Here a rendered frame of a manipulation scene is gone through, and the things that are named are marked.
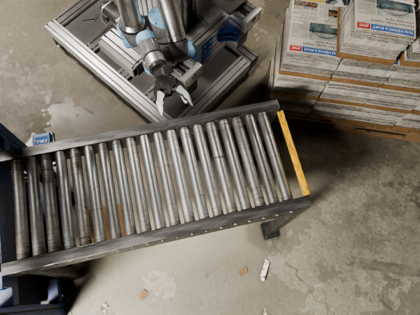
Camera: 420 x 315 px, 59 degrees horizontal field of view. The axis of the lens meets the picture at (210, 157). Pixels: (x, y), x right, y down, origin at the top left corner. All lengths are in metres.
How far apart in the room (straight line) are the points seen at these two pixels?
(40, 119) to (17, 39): 0.73
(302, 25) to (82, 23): 1.58
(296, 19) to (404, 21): 0.52
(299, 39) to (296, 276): 1.41
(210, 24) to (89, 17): 1.09
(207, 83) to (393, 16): 1.20
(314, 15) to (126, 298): 1.94
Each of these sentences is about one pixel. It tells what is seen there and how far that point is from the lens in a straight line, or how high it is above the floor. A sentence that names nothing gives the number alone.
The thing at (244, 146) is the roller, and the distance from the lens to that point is 1.77.
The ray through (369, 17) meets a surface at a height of 1.06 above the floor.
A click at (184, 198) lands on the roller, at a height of 0.80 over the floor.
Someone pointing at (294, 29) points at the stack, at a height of 0.83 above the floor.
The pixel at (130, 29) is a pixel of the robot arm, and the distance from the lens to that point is 1.77.
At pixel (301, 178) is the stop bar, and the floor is 0.82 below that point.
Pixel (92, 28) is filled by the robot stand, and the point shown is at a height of 0.21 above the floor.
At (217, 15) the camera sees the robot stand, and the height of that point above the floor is 0.73.
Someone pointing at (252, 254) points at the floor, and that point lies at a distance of 2.47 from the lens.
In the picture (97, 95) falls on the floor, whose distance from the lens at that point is 2.87.
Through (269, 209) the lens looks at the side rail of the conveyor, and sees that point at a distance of 1.70.
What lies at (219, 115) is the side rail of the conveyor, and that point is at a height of 0.80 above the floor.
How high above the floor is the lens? 2.43
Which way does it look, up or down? 70 degrees down
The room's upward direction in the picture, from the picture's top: 6 degrees clockwise
